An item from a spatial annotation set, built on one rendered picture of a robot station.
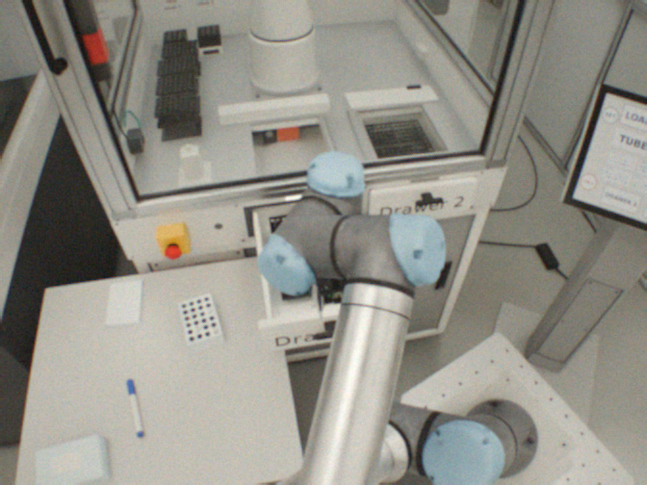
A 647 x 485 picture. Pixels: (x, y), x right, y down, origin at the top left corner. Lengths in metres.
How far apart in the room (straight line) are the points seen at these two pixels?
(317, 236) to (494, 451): 0.45
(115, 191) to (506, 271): 1.77
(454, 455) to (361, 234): 0.42
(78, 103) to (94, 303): 0.55
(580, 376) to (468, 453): 1.39
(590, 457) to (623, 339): 1.26
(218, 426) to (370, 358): 0.65
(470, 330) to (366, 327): 1.65
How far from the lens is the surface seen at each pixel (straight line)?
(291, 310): 1.10
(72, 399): 1.22
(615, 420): 2.18
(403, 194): 1.24
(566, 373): 2.12
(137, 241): 1.27
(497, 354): 1.20
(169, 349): 1.19
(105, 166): 1.11
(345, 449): 0.48
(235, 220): 1.22
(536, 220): 2.64
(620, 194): 1.30
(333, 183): 0.61
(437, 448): 0.81
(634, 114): 1.32
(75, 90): 1.01
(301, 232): 0.57
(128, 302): 1.28
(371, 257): 0.50
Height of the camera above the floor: 1.77
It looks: 50 degrees down
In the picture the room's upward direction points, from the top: straight up
